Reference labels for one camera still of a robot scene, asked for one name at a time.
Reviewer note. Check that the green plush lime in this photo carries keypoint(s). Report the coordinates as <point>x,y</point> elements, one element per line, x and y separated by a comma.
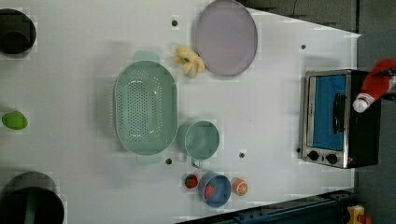
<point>15,120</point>

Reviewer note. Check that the red plush ketchup bottle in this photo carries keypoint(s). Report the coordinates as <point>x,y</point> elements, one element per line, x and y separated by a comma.
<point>377,84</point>

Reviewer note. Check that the black round base upper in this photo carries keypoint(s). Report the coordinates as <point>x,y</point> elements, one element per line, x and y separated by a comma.
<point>17,31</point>

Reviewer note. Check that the yellow plush banana bunch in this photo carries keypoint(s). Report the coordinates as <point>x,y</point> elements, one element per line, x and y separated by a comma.
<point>192,63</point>

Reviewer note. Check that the plush strawberry on table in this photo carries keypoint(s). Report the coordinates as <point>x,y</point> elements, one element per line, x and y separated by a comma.
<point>191,181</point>

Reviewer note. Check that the yellow orange toy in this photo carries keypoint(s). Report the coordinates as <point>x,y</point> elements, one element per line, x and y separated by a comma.
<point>358,216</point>

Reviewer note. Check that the black round base lower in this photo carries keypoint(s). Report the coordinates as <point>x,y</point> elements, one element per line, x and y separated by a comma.
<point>31,198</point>

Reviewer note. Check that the black round base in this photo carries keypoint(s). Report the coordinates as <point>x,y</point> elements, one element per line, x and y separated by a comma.
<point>31,198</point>
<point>17,31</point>

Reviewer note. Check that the green mug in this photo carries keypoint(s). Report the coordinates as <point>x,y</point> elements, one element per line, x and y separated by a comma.
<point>199,139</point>

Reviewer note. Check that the plush strawberry in bowl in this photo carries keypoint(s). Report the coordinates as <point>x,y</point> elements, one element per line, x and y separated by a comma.
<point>209,191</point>

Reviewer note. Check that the grey round plate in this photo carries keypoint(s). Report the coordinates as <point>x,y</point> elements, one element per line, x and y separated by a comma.
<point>226,38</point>

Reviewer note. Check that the blue bowl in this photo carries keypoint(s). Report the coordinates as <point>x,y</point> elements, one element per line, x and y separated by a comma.
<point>222,185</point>

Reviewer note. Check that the silver black toaster oven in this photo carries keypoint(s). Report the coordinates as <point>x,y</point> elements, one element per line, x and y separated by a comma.
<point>334,134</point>

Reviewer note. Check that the plush orange slice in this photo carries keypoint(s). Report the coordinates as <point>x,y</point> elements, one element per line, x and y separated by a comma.
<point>240,186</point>

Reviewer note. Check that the green oval colander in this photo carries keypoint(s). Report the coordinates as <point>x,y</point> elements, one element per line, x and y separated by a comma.
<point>145,108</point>

